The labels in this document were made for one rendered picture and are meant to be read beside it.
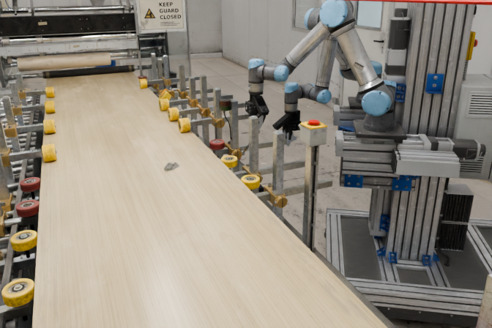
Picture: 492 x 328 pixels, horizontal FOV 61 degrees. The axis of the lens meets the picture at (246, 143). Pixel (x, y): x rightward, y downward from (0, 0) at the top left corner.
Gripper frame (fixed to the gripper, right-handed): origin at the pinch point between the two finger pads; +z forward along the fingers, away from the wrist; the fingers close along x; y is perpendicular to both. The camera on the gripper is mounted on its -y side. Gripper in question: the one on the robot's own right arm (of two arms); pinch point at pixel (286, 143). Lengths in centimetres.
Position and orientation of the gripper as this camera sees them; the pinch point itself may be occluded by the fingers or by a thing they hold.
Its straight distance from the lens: 244.1
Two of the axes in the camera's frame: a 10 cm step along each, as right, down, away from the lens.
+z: 0.1, 9.4, 3.5
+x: -4.0, -3.1, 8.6
